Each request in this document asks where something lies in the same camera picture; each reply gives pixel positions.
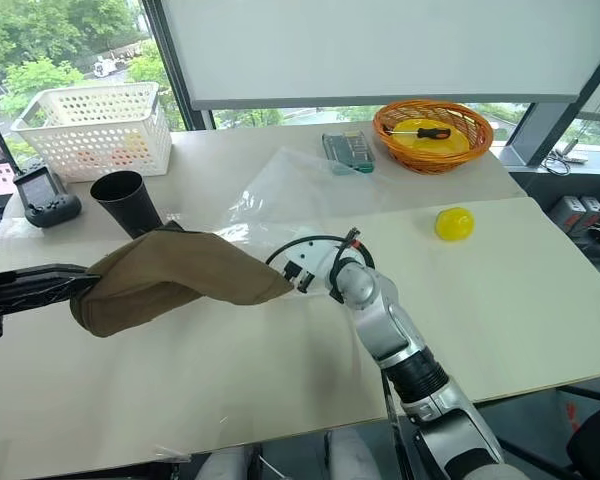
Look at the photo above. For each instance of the black rounded object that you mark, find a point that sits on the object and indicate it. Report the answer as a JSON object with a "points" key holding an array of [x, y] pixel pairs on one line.
{"points": [[597, 440]]}

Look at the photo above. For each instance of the yellow toy fruit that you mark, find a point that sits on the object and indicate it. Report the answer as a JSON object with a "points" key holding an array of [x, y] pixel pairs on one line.
{"points": [[137, 142]]}

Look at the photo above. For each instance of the yellow plastic ball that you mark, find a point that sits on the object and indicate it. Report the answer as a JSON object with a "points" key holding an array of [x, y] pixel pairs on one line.
{"points": [[455, 225]]}

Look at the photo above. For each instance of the orange wicker basket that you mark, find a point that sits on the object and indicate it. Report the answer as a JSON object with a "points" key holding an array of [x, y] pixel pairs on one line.
{"points": [[430, 161]]}

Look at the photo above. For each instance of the black handheld game controller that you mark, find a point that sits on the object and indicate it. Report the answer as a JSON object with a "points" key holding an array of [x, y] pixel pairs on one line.
{"points": [[42, 192]]}

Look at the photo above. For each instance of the green screwdriver bit case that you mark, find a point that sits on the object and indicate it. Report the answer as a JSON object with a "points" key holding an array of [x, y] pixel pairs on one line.
{"points": [[350, 152]]}

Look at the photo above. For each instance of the white perforated plastic basket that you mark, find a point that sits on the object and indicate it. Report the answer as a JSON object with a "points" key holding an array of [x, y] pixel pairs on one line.
{"points": [[90, 145]]}

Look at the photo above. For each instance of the grey charger box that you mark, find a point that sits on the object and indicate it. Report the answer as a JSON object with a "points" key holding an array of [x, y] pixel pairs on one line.
{"points": [[594, 206], [569, 212]]}

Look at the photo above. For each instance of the black plastic cup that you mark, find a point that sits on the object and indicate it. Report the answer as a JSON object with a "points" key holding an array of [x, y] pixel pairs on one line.
{"points": [[130, 210]]}

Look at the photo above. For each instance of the white roller blind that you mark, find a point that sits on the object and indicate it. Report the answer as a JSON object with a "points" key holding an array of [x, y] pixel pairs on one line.
{"points": [[370, 50]]}

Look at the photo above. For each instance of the clear plastic bag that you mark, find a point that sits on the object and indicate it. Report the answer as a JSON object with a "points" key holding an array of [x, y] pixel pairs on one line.
{"points": [[310, 195]]}

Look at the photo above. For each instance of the yellow plastic plate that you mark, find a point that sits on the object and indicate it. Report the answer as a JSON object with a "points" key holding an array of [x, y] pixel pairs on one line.
{"points": [[435, 146]]}

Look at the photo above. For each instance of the dark slanted window frame post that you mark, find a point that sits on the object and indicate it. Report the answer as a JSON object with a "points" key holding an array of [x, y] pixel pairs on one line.
{"points": [[540, 132]]}

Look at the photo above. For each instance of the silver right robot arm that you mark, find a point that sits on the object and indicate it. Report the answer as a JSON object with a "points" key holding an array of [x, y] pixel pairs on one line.
{"points": [[380, 310]]}

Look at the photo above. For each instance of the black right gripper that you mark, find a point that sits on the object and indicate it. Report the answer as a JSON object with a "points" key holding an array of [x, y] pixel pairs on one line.
{"points": [[306, 281]]}

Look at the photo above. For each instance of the orange toy fruit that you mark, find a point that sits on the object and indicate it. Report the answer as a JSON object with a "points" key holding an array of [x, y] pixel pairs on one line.
{"points": [[125, 156]]}

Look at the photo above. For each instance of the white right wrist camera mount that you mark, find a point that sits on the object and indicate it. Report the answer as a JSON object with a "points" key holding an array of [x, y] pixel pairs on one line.
{"points": [[312, 255]]}

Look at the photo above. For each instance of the brown cap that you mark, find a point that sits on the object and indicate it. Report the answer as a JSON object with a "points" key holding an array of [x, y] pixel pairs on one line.
{"points": [[180, 270]]}

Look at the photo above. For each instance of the grey rounded shape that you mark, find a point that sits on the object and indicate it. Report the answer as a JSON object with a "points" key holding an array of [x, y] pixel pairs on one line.
{"points": [[227, 464]]}

